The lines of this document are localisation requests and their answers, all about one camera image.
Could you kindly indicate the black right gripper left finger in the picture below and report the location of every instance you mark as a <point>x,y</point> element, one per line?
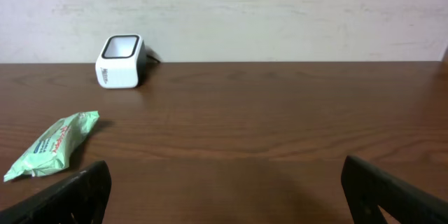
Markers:
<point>79,198</point>

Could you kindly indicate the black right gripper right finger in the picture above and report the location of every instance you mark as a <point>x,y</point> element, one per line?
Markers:
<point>369,190</point>

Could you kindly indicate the white barcode scanner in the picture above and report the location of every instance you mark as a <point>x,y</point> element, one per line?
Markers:
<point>121,62</point>

